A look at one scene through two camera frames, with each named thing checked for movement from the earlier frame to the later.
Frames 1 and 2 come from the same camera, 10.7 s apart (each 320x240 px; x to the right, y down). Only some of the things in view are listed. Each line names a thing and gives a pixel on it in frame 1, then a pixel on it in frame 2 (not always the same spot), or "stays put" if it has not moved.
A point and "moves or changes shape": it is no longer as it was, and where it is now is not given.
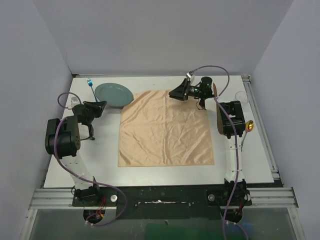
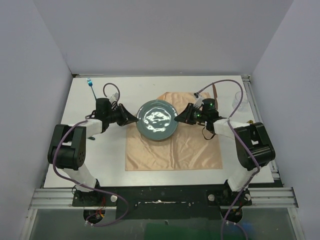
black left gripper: x=98 y=106 to x=126 y=116
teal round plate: x=113 y=94 to x=156 y=120
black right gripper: x=181 y=92 to x=186 y=116
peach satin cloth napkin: x=158 y=130 moves or changes shape
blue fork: x=90 y=84 stays put
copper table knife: x=215 y=89 stays put
